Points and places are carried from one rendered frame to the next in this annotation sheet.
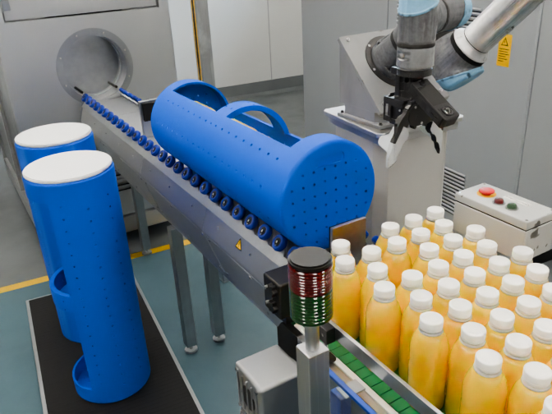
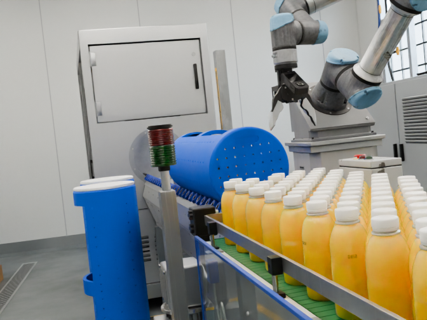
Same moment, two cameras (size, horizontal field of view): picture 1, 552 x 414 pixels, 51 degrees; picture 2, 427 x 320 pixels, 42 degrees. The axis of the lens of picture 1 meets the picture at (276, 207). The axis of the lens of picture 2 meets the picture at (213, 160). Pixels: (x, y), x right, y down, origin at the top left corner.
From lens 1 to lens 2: 0.90 m
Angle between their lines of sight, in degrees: 27
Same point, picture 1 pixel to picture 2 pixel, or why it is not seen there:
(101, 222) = (119, 223)
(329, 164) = (247, 143)
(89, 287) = (107, 274)
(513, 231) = (366, 172)
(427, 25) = (284, 34)
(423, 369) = (250, 223)
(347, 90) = (294, 121)
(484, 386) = (267, 208)
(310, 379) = (162, 208)
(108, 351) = not seen: outside the picture
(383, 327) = (239, 211)
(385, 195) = not seen: hidden behind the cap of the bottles
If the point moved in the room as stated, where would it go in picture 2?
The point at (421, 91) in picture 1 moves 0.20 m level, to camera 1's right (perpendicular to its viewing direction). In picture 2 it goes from (286, 75) to (354, 67)
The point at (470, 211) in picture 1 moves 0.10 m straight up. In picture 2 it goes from (346, 169) to (343, 138)
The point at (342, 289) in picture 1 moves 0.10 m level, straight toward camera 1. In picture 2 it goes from (226, 200) to (213, 206)
